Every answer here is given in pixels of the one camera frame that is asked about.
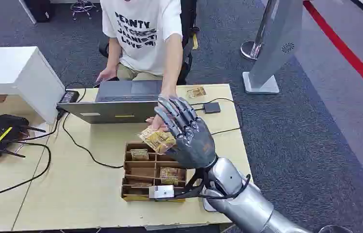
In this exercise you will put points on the grey sign stand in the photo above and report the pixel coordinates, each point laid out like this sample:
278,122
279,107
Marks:
278,38

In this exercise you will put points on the white cabinet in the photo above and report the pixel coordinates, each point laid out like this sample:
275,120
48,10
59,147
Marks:
11,72

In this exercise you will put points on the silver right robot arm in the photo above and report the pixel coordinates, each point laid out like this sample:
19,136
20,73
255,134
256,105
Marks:
249,205

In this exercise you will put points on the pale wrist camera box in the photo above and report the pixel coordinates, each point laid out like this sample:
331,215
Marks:
161,192

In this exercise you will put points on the red floor tape strip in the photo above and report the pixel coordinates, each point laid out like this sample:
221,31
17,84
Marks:
345,51

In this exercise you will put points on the white flat rectangular device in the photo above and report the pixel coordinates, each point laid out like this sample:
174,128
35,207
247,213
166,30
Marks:
208,204

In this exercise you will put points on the grey laptop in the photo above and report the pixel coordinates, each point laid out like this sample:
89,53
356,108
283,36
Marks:
117,111

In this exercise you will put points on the yellow printed card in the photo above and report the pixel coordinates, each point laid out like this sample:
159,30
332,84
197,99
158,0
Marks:
157,140

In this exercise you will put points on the chrome stanchion post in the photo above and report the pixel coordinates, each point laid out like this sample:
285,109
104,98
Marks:
252,48

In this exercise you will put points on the person's left hand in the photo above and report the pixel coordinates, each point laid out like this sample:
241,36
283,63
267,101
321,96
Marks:
156,122

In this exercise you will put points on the brown printed card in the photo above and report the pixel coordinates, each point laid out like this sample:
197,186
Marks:
169,176
196,92
141,184
139,154

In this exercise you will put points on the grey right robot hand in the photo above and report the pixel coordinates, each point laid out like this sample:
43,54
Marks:
194,144

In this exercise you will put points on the black office chair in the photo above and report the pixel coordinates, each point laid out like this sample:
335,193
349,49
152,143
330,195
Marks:
188,19

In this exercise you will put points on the person's right hand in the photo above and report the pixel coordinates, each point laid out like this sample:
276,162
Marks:
107,74

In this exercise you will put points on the wooden compartment card box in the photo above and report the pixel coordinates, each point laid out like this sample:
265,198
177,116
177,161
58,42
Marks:
143,172

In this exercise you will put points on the black laptop power adapter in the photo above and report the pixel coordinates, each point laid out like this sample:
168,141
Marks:
69,96

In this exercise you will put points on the small black square box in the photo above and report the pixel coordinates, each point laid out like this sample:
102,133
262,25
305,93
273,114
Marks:
212,107

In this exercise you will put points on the chrome stool base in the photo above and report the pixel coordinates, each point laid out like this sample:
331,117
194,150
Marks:
83,6

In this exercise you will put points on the black bag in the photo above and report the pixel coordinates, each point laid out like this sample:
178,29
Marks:
40,9

